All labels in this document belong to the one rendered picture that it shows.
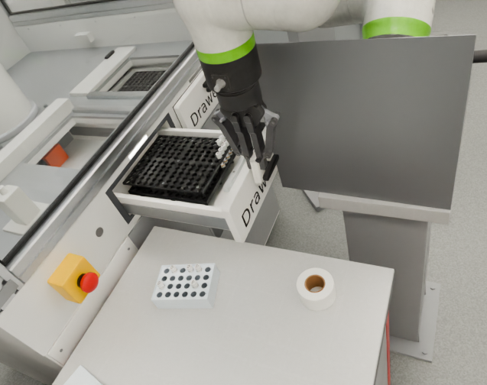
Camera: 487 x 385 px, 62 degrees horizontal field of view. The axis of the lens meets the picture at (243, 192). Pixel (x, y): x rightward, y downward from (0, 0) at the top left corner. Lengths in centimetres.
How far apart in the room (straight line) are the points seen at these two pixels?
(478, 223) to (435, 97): 121
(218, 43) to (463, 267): 139
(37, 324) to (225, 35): 64
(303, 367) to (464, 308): 101
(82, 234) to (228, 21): 55
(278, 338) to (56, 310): 45
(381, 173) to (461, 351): 88
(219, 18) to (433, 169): 50
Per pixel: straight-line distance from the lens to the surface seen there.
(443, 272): 175
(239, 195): 79
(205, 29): 60
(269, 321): 80
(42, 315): 90
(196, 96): 118
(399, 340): 158
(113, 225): 98
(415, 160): 84
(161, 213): 92
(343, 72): 75
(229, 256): 91
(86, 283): 85
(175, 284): 87
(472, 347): 162
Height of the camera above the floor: 146
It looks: 43 degrees down
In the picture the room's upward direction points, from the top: 21 degrees counter-clockwise
